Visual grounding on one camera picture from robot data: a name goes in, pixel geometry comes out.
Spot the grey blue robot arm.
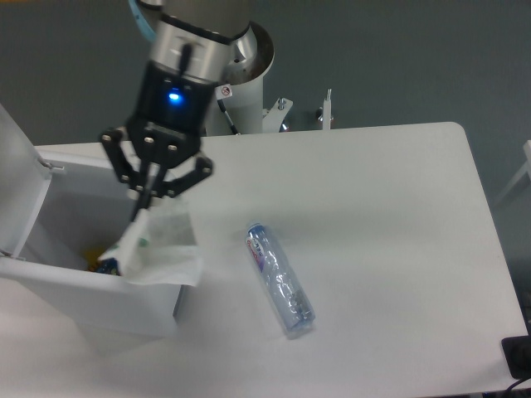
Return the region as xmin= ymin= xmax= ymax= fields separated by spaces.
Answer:
xmin=100 ymin=1 xmax=250 ymax=216

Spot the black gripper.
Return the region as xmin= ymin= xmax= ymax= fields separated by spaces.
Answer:
xmin=100 ymin=61 xmax=216 ymax=222

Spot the colourful trash in can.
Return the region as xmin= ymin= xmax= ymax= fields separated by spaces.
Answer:
xmin=82 ymin=248 xmax=121 ymax=276

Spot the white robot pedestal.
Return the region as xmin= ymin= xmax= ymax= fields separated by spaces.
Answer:
xmin=206 ymin=22 xmax=275 ymax=137

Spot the black device at edge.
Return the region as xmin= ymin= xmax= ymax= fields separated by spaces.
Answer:
xmin=501 ymin=336 xmax=530 ymax=379

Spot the white metal base frame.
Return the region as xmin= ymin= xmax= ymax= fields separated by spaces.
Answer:
xmin=261 ymin=87 xmax=334 ymax=133

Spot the black cable on pedestal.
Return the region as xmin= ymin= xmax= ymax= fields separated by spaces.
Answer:
xmin=216 ymin=97 xmax=241 ymax=136

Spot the white trash can lid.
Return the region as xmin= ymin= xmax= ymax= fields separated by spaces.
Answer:
xmin=1 ymin=108 xmax=51 ymax=257

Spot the clear plastic water bottle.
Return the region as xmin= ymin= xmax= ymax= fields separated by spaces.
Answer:
xmin=245 ymin=222 xmax=315 ymax=337

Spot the white trash can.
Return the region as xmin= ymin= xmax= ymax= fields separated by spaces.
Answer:
xmin=1 ymin=157 xmax=181 ymax=337

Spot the white furniture at right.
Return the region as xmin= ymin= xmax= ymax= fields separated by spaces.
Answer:
xmin=506 ymin=140 xmax=531 ymax=195

